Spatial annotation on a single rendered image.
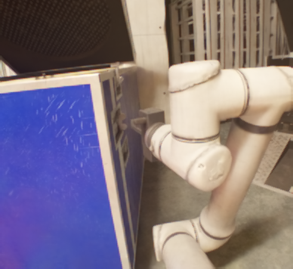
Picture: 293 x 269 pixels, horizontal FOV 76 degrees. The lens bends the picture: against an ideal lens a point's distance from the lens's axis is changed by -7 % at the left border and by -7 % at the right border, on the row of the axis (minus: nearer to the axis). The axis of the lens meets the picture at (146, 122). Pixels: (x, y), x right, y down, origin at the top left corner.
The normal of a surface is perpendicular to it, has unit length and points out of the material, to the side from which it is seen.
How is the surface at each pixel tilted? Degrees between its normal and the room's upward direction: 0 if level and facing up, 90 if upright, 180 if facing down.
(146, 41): 90
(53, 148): 90
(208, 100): 90
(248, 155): 107
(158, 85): 90
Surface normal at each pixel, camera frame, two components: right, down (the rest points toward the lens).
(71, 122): -0.04, 0.29
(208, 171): 0.41, 0.28
